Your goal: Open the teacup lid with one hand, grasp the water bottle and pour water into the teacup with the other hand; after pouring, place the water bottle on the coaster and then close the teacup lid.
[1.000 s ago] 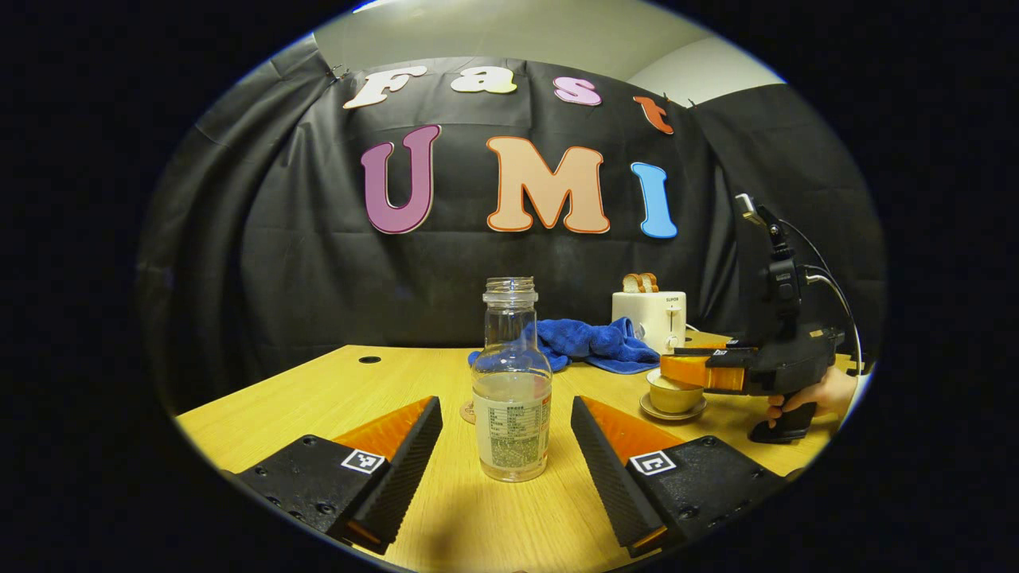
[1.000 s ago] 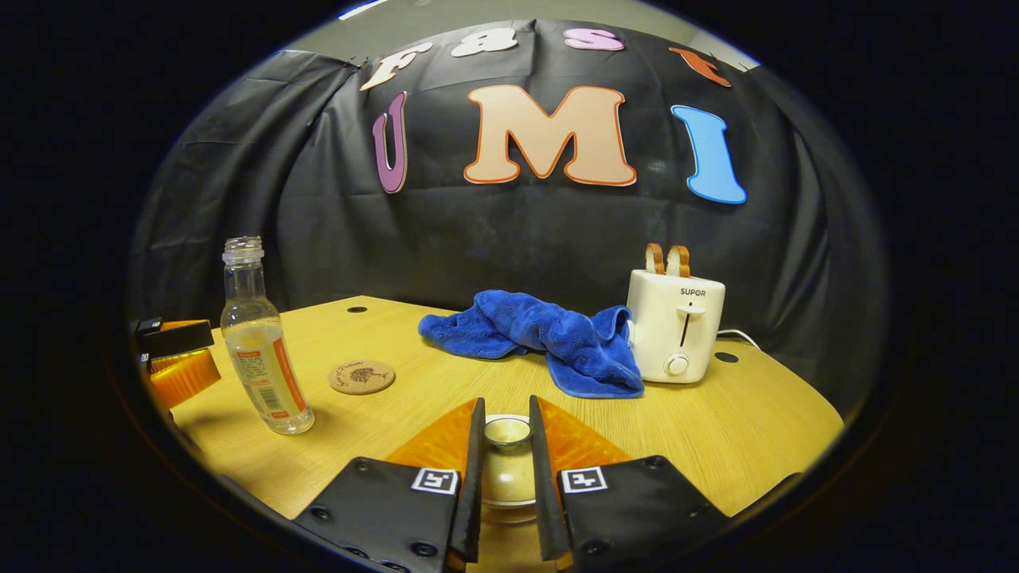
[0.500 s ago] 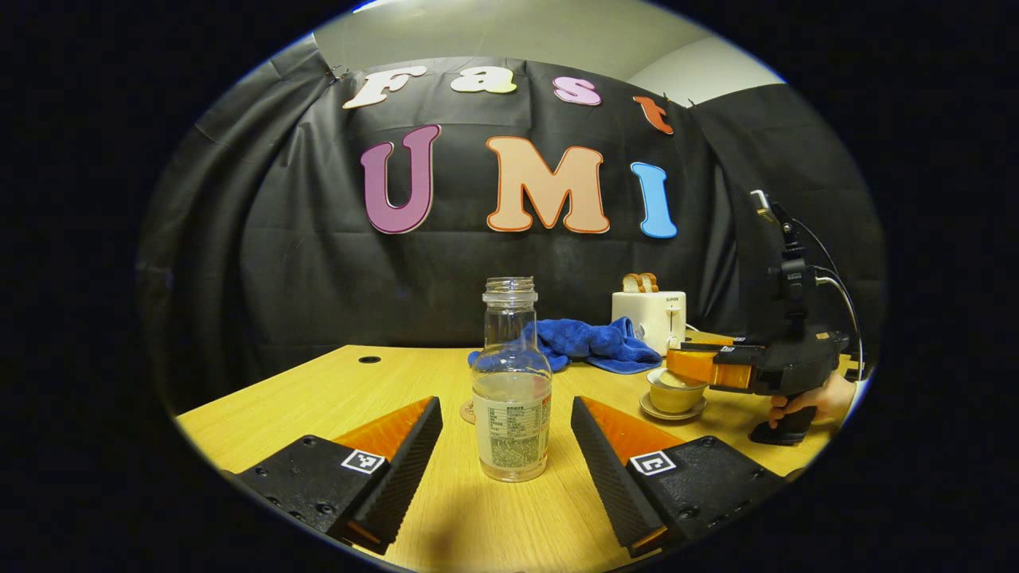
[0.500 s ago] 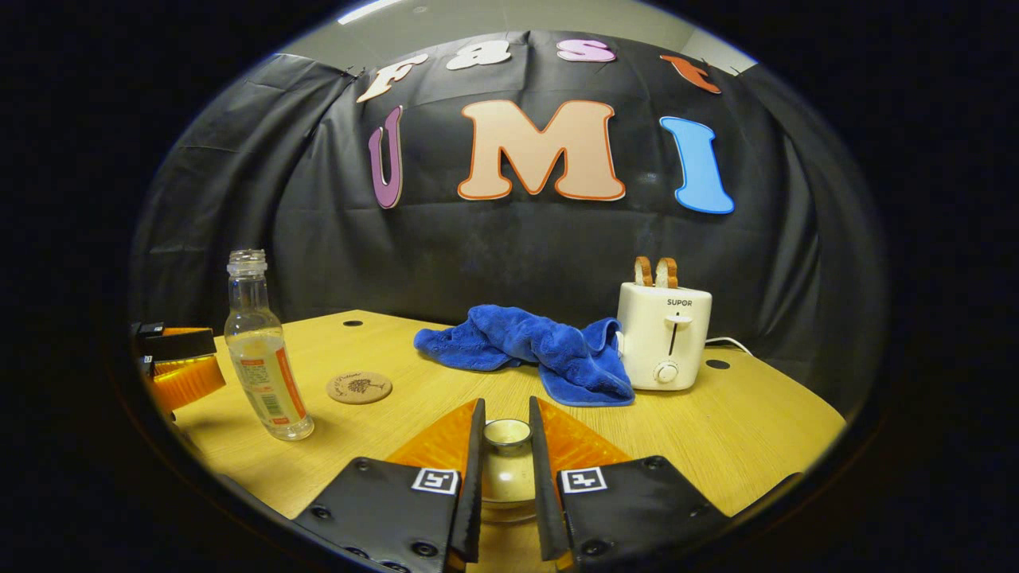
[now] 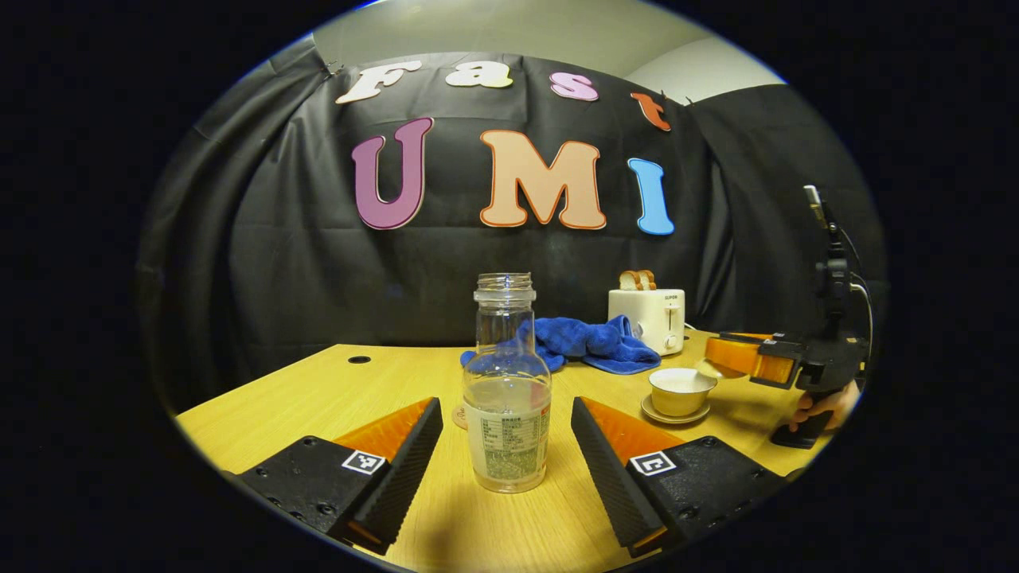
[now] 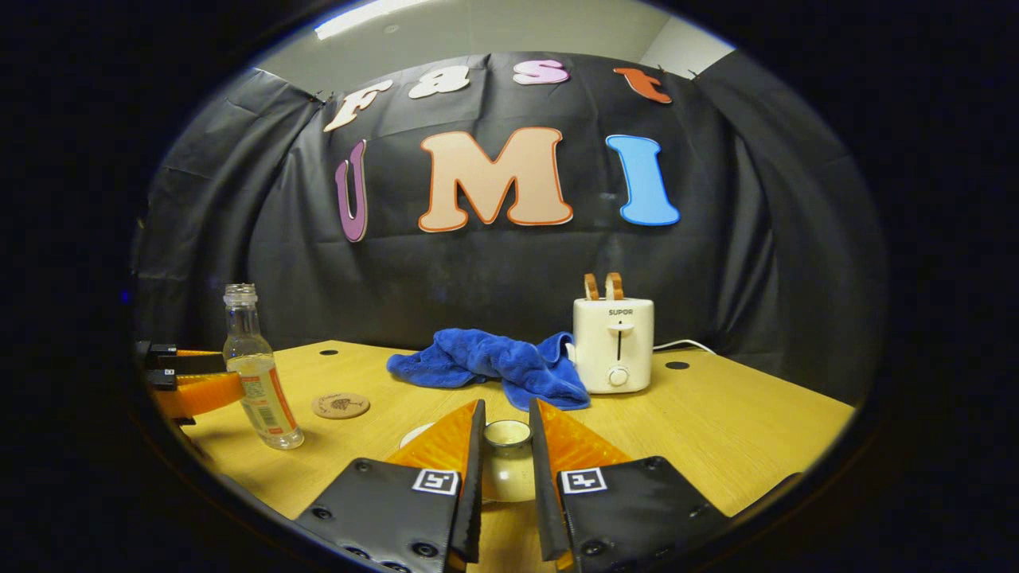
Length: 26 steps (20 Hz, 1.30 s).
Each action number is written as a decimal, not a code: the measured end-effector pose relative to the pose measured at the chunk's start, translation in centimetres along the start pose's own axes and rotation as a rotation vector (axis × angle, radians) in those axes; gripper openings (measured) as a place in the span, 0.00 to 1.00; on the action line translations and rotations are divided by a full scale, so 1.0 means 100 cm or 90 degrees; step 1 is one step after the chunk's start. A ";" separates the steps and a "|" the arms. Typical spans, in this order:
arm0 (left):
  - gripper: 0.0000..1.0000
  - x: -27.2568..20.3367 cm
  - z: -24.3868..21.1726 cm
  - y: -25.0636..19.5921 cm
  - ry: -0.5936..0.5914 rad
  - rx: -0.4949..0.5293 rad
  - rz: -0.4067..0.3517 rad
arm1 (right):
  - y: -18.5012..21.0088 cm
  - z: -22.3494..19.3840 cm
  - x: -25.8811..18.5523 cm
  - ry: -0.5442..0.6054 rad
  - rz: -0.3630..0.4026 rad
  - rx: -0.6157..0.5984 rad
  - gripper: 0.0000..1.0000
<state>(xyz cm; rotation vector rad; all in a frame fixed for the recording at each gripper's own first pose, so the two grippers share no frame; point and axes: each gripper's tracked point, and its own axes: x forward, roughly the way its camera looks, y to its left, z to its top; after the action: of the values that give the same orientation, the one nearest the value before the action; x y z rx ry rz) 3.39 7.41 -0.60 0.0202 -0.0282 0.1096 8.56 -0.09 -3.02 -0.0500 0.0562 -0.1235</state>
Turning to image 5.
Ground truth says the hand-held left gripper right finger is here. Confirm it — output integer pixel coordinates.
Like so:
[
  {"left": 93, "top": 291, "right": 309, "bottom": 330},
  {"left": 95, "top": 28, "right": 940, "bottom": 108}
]
[{"left": 570, "top": 396, "right": 785, "bottom": 558}]

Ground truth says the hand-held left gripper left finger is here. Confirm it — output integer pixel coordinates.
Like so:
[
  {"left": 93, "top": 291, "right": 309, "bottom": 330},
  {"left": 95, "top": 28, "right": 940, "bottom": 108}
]
[{"left": 231, "top": 396, "right": 443, "bottom": 555}]

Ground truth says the white teacup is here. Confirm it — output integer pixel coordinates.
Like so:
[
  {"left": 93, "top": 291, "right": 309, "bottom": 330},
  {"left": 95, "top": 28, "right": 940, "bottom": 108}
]
[{"left": 649, "top": 368, "right": 718, "bottom": 418}]

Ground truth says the clear water bottle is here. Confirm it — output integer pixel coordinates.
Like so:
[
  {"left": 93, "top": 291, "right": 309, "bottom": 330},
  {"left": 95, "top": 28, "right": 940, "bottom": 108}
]
[{"left": 463, "top": 272, "right": 552, "bottom": 494}]

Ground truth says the white saucer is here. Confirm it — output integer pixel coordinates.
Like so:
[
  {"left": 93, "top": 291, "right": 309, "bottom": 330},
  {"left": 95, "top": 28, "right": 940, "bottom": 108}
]
[{"left": 641, "top": 394, "right": 712, "bottom": 426}]

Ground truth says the white toaster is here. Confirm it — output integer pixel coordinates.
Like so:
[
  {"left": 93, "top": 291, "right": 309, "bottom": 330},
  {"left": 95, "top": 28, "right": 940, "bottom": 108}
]
[{"left": 608, "top": 288, "right": 686, "bottom": 357}]

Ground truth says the blue towel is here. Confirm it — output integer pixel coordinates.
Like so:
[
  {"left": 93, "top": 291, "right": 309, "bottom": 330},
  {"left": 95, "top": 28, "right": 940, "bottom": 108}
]
[{"left": 460, "top": 315, "right": 662, "bottom": 376}]

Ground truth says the black backdrop cloth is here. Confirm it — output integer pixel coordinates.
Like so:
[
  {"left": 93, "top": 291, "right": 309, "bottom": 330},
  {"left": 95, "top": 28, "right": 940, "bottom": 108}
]
[{"left": 139, "top": 52, "right": 888, "bottom": 399}]

